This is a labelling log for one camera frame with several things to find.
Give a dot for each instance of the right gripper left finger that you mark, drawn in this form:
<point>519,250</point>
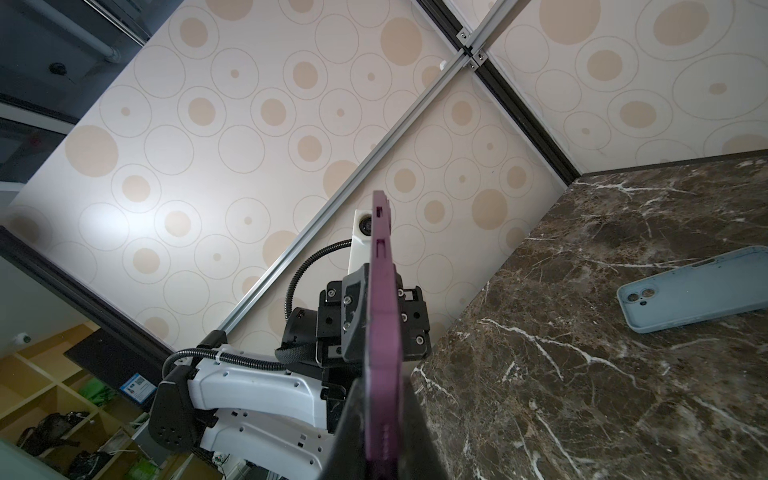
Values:
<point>347,458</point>

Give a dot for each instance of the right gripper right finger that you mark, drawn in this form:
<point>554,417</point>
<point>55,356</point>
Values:
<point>419,459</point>

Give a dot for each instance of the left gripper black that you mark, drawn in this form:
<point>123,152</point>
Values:
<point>334,334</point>

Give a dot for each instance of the black phone purple edge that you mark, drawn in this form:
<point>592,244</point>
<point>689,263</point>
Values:
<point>383,400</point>

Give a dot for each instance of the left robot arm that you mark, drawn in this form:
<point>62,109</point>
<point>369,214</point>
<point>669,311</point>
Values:
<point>272,415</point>

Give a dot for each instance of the light blue case far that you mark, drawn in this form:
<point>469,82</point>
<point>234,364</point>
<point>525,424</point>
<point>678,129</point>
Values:
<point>724,285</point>

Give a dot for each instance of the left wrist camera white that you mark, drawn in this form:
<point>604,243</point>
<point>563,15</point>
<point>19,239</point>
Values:
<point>361,240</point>

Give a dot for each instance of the left slanted aluminium rail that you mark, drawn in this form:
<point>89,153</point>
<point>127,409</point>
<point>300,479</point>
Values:
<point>469,54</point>

